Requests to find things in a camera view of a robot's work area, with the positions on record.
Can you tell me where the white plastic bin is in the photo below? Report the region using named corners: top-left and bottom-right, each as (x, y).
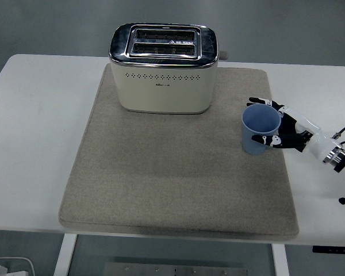
top-left (0, 256), bottom-right (35, 276)

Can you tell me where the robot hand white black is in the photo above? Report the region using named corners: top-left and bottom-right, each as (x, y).
top-left (246, 97), bottom-right (338, 161)

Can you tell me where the beige felt table mat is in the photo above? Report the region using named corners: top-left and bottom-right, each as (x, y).
top-left (58, 63), bottom-right (301, 242)

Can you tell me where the black table control panel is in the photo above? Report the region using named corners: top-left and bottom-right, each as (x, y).
top-left (312, 246), bottom-right (345, 254)

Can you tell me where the cream toaster chrome top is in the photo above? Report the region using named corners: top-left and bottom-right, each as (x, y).
top-left (108, 22), bottom-right (229, 115)

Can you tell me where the grey metal plate with screws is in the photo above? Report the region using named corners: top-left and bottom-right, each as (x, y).
top-left (103, 262), bottom-right (251, 276)

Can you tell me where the blue plastic cup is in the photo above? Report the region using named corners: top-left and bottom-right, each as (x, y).
top-left (241, 103), bottom-right (282, 155)

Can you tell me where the white table leg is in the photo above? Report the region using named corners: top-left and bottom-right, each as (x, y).
top-left (53, 234), bottom-right (78, 276)
top-left (271, 243), bottom-right (290, 276)

